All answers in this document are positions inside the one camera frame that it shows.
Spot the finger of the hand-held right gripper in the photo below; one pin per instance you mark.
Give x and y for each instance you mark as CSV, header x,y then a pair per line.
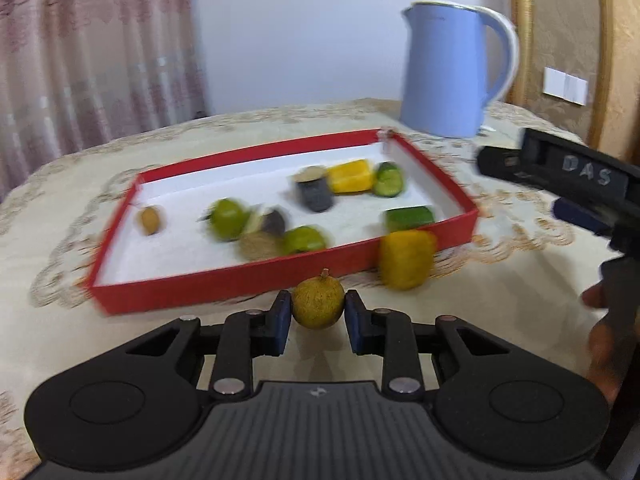
x,y
580,214
500,164

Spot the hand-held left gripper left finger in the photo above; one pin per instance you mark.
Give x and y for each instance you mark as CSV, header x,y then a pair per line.
x,y
282,322

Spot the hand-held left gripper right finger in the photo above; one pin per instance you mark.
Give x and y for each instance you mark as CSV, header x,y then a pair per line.
x,y
355,325

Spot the brown longan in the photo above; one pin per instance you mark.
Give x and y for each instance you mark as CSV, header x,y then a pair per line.
x,y
150,220
318,305
257,246

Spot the green avocado half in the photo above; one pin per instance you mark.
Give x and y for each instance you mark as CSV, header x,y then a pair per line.
x,y
304,239

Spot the small yellow pepper piece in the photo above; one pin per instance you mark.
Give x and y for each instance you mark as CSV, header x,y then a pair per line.
x,y
352,176

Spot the red cardboard box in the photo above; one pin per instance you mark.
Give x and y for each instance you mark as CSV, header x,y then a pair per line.
x,y
200,180

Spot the person's right hand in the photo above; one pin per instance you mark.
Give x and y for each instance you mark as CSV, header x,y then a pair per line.
x,y
602,360

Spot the large yellow pepper piece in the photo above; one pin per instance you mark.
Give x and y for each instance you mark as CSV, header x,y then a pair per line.
x,y
405,258

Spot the small dark eggplant piece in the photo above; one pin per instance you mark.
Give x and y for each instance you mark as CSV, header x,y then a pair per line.
x,y
275,221

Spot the green cucumber piece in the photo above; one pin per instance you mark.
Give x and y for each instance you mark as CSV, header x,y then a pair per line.
x,y
410,217

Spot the blue electric kettle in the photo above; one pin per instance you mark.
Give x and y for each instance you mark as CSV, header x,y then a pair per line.
x,y
445,70

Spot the round cucumber chunk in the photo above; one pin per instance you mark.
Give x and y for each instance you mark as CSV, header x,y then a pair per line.
x,y
389,179

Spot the round green lime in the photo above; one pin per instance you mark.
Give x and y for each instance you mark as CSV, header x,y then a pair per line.
x,y
227,217

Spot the pink patterned curtain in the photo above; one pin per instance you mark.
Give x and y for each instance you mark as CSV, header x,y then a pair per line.
x,y
100,50

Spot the white wall switch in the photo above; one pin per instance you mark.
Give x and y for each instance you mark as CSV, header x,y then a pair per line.
x,y
565,85

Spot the gold framed wall panel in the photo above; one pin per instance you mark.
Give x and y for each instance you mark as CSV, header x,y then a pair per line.
x,y
520,35

